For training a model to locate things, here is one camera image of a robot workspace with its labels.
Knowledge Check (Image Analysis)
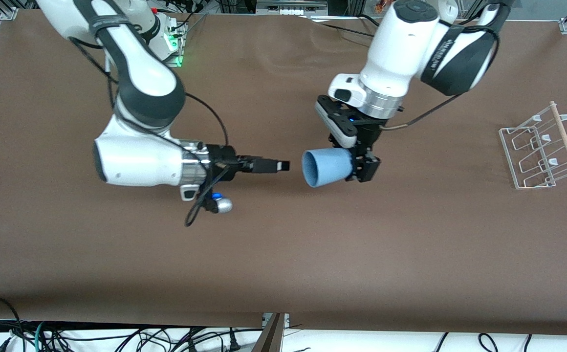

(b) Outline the blue plastic cup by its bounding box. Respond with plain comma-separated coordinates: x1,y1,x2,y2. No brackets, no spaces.
302,148,354,188

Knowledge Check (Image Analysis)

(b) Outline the brown table cloth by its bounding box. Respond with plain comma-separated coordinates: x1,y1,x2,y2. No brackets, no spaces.
0,10,567,338

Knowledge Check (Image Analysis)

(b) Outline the white power strip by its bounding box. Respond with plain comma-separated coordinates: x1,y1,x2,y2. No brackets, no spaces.
257,0,328,15

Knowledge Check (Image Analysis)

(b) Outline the black cable on table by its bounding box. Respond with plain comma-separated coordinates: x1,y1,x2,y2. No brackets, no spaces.
308,14,378,38

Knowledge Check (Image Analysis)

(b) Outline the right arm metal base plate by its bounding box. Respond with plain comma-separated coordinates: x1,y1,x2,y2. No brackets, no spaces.
159,17,186,67

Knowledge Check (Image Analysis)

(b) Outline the small metal bracket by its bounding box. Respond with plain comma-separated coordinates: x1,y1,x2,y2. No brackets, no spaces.
262,313,290,329

